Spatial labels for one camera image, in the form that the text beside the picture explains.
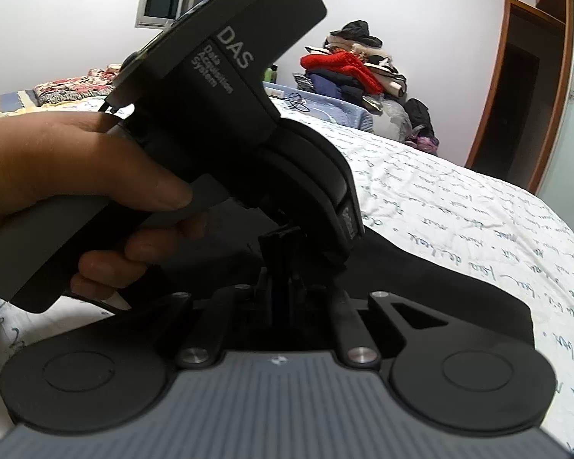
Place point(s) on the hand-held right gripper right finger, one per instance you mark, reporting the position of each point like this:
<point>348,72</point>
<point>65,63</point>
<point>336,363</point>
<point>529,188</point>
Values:
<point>345,318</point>

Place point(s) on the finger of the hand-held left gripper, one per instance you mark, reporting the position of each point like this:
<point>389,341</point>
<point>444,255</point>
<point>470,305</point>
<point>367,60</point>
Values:
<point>280,258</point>

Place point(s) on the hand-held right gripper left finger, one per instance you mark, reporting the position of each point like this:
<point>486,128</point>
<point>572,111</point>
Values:
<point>225,308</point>

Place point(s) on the black pants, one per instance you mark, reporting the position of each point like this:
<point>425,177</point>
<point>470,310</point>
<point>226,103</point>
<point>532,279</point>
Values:
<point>435,287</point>

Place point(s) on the person's left hand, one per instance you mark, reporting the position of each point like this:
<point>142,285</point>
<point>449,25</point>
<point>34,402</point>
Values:
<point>52,162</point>

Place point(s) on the blue storage box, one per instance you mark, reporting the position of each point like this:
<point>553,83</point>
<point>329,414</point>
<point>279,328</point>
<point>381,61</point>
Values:
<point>325,105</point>

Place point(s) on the pile of clothes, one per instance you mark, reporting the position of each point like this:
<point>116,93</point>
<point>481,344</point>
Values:
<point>358,76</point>

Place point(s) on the floral blanket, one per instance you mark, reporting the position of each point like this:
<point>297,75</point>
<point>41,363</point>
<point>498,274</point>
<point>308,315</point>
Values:
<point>71,86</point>

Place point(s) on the wooden door frame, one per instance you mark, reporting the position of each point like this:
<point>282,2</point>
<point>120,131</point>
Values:
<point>488,105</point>

